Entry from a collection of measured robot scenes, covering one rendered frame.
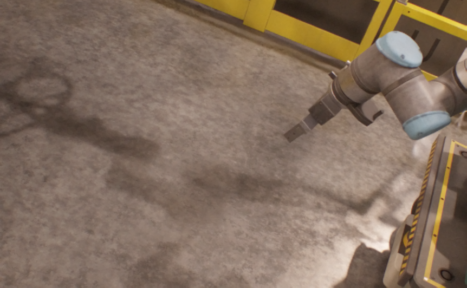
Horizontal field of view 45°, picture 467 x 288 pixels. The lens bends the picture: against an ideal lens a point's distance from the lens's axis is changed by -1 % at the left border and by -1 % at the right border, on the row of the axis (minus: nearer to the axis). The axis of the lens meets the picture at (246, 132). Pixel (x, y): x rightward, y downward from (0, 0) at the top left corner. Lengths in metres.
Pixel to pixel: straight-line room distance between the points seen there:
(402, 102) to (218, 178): 0.84
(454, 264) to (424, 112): 0.46
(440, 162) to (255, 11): 1.29
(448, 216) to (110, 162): 1.00
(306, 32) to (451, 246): 1.46
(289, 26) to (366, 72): 1.52
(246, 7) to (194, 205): 1.25
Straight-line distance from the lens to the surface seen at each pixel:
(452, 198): 1.66
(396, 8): 2.58
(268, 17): 2.69
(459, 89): 1.25
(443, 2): 3.45
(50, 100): 1.99
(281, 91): 2.34
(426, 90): 1.17
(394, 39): 1.17
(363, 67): 1.19
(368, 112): 1.27
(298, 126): 1.27
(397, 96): 1.16
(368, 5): 3.47
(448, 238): 1.53
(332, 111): 1.25
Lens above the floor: 1.23
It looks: 37 degrees down
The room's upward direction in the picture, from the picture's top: 20 degrees clockwise
